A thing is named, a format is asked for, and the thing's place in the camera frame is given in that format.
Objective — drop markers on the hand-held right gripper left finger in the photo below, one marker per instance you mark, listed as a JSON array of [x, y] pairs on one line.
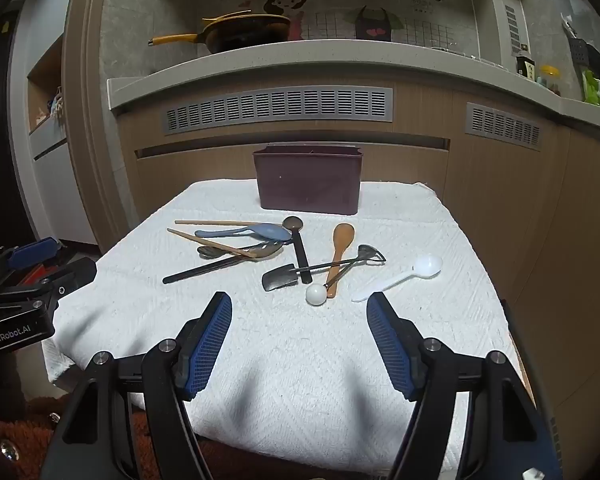
[[207, 345]]

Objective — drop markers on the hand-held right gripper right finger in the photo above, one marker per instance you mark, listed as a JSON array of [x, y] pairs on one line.
[[387, 345]]

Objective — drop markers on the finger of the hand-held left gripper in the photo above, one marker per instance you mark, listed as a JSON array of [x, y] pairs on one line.
[[32, 251], [75, 272]]

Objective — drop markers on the wooden chopstick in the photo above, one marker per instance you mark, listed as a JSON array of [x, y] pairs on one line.
[[215, 222], [205, 242]]

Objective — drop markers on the dark maroon plastic container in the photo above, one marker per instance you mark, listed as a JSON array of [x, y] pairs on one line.
[[305, 180]]

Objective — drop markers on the white shelf unit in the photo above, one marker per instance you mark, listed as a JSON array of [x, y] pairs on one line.
[[50, 185]]

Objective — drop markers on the white textured towel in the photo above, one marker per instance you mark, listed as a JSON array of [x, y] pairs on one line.
[[290, 360]]

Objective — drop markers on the metal utensil with white ball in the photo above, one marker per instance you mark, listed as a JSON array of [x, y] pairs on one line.
[[316, 294]]

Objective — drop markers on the white plastic spoon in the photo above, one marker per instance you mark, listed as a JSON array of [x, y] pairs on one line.
[[427, 266]]

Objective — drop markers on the black shovel-shaped spoon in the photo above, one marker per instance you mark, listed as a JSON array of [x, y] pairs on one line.
[[279, 278]]

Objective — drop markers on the wooden spoon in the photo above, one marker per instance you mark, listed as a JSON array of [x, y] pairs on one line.
[[343, 237]]

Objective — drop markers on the blue plastic spoon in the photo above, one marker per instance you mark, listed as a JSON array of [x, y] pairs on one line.
[[275, 231]]

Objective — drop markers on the wooden kitchen cabinet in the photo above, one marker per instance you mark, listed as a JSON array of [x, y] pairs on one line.
[[480, 200]]

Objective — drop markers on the short grey vent grille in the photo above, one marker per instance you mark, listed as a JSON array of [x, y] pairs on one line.
[[502, 125]]

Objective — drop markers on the long grey vent grille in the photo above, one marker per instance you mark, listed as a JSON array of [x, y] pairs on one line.
[[280, 107]]

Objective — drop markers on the grey kitchen countertop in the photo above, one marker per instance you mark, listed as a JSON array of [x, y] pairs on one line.
[[280, 65]]

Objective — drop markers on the yellow frying pan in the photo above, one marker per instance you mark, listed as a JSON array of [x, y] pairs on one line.
[[245, 32]]

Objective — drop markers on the yellow stick utensil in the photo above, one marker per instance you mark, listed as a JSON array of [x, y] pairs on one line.
[[225, 15]]

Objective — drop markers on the dark bottle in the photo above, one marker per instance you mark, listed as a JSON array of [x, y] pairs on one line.
[[526, 67]]

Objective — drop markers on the yellow-lidded jar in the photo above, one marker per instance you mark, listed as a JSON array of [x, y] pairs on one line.
[[550, 77]]

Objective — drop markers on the black utensil rack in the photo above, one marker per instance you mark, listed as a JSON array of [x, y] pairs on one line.
[[590, 57]]

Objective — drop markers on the white wall vent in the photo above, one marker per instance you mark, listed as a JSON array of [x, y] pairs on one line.
[[513, 27]]

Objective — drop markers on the cartoon wall sticker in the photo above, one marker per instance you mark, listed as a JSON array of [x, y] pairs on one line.
[[330, 5]]

